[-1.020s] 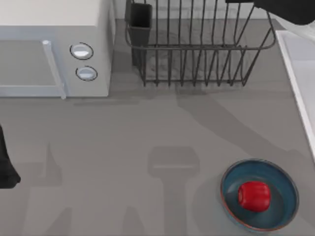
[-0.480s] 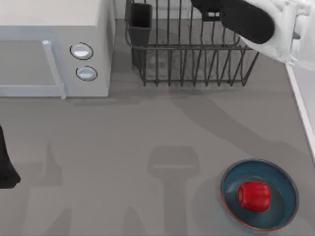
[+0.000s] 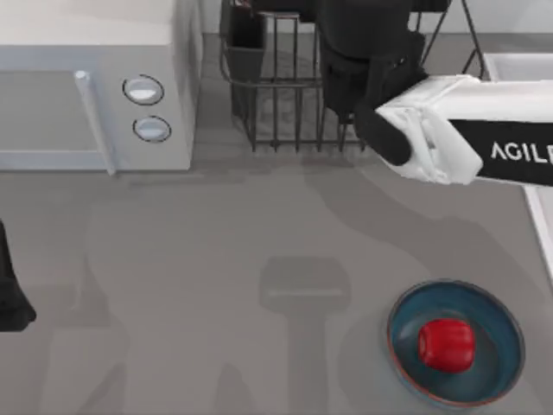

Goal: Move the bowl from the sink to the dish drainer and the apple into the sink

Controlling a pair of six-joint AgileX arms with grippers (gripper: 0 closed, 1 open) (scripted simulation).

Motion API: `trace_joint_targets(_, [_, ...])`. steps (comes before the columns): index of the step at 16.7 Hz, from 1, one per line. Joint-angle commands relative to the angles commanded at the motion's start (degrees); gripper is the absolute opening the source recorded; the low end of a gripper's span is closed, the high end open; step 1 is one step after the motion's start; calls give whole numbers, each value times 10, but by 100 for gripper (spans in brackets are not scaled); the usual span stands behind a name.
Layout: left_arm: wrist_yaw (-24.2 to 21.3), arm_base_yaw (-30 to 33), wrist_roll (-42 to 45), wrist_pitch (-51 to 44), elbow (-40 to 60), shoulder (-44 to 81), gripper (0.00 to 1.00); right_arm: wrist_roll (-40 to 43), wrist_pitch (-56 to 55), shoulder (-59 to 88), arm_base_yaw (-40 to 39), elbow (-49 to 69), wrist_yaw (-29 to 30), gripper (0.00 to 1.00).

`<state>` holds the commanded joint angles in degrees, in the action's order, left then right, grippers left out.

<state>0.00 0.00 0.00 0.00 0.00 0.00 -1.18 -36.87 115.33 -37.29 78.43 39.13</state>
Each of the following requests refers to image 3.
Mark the white sink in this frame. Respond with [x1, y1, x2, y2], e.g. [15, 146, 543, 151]
[482, 53, 553, 280]

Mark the grey microwave door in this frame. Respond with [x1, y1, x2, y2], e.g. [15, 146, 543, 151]
[0, 70, 114, 163]

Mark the pale microwave oven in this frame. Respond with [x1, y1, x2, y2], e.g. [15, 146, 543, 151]
[0, 0, 205, 175]

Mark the black wire dish rack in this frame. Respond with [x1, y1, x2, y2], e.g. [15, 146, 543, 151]
[219, 0, 486, 153]

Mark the round microwave knob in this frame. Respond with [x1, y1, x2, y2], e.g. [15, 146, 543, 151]
[122, 73, 166, 106]
[131, 115, 173, 144]

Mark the blue bowl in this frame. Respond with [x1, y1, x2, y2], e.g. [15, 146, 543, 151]
[385, 280, 527, 410]

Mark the red bell pepper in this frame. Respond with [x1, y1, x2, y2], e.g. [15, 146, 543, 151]
[416, 318, 477, 374]

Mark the metal microwave door handle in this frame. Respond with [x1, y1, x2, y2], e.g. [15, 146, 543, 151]
[73, 70, 118, 176]

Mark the black cutlery holder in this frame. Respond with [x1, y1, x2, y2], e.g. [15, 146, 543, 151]
[223, 3, 268, 90]

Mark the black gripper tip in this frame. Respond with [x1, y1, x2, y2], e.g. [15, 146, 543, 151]
[0, 219, 38, 335]

